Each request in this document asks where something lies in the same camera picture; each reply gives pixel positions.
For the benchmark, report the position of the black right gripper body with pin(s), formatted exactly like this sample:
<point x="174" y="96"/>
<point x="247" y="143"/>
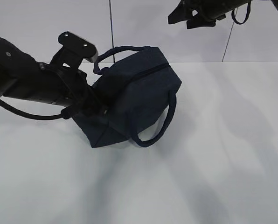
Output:
<point x="209" y="9"/>

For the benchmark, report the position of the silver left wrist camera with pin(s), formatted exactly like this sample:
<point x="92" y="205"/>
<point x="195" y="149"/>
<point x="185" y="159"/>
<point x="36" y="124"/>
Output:
<point x="73" y="51"/>

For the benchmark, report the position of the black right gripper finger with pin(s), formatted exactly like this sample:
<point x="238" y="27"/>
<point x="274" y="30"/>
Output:
<point x="200" y="22"/>
<point x="184" y="12"/>

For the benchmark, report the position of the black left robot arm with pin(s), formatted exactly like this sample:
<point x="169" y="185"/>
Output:
<point x="59" y="82"/>

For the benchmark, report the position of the dark navy lunch bag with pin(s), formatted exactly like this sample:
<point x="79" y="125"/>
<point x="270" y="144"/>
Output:
<point x="137" y="88"/>

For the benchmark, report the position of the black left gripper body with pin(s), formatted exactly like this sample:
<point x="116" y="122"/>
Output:
<point x="83" y="96"/>

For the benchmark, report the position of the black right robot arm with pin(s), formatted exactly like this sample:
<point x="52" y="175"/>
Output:
<point x="230" y="6"/>

